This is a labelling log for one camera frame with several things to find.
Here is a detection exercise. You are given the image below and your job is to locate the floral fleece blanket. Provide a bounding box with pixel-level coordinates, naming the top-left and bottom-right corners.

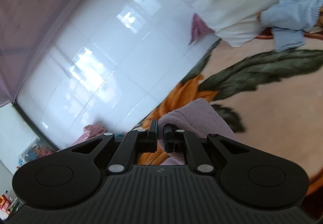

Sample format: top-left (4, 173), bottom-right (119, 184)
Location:
top-left (139, 27), bottom-right (322, 195)

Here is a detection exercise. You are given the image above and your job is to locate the pink floral folded garment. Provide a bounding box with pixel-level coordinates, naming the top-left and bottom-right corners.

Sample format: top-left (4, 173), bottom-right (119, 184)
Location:
top-left (72, 124), bottom-right (107, 146)

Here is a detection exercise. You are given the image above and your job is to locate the lilac knitted sweater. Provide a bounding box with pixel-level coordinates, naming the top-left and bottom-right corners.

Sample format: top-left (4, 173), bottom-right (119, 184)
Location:
top-left (157, 98), bottom-right (239, 166)

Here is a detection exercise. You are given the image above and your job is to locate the pink pillow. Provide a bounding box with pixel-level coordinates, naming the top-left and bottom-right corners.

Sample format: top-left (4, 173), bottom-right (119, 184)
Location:
top-left (188, 13), bottom-right (215, 45)

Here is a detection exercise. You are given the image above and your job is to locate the light blue knitted garment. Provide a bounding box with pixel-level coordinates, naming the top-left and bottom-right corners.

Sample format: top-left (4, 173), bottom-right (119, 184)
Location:
top-left (258, 0), bottom-right (322, 52)

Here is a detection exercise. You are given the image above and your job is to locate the red packet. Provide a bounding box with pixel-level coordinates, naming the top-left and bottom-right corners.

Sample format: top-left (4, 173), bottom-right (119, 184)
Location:
top-left (0, 195), bottom-right (12, 216)

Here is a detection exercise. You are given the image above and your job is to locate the clear plastic storage box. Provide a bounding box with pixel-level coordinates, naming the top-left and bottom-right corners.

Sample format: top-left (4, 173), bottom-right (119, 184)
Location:
top-left (18, 138), bottom-right (54, 167)

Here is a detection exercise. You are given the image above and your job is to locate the purple mosquito net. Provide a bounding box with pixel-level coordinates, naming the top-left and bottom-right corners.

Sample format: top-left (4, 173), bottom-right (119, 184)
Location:
top-left (1, 0), bottom-right (80, 106)

